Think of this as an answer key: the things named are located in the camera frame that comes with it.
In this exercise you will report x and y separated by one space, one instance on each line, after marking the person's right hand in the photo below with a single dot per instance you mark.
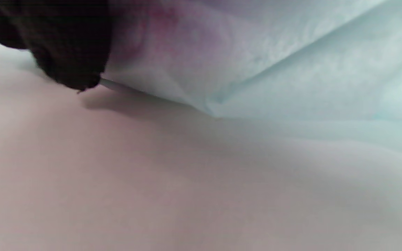
65 35

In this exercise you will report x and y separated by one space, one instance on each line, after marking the light blue gift wrapping paper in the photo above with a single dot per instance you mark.
291 69

